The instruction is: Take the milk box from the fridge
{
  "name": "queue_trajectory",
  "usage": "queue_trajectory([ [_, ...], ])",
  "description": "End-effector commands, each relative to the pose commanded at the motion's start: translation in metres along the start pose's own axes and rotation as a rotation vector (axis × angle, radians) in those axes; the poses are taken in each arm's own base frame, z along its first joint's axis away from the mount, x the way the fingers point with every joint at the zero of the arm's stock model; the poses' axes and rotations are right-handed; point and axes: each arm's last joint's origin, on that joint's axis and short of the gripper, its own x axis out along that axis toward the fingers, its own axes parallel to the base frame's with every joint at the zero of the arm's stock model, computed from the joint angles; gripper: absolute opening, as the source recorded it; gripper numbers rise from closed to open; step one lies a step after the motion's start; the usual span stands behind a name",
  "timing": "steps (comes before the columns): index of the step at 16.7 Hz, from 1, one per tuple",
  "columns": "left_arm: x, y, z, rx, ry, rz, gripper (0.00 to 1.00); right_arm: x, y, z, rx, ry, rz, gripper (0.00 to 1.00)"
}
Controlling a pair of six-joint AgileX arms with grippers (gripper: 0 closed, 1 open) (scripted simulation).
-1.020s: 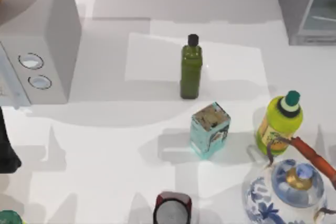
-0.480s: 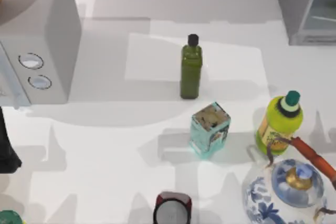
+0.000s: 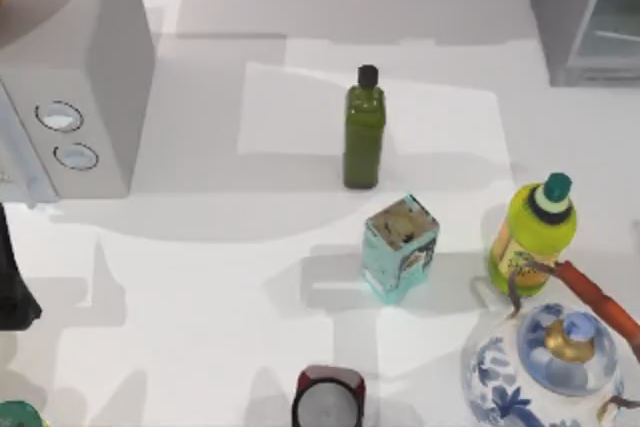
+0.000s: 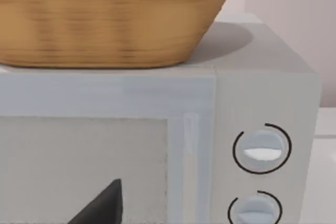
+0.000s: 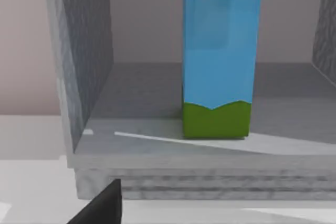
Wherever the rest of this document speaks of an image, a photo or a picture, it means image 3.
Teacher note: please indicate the dark green bottle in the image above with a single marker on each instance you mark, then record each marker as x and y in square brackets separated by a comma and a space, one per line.
[364, 137]

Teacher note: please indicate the light blue box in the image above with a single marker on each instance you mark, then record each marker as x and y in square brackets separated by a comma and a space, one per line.
[400, 252]

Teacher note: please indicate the red and black cup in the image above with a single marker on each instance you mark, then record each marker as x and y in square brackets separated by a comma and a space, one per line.
[327, 399]

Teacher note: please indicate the yellow-green bottle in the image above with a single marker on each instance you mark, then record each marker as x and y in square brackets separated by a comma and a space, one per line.
[537, 237]

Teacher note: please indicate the smaller microwave knob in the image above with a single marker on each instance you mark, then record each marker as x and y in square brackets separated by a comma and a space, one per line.
[76, 156]

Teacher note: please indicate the larger microwave knob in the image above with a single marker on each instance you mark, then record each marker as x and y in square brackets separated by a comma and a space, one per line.
[59, 116]

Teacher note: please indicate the pale microwave oven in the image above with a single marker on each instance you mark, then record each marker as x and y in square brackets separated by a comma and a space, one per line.
[85, 47]

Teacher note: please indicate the blue and white teapot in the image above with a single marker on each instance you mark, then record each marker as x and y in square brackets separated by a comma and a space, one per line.
[545, 372]

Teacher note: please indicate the grey cabinet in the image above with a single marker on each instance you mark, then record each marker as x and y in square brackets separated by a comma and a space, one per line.
[585, 12]

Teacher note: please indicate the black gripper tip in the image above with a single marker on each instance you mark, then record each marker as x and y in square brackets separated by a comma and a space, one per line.
[12, 282]

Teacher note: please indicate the green round object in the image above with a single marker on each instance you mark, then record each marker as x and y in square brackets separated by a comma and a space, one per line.
[20, 414]

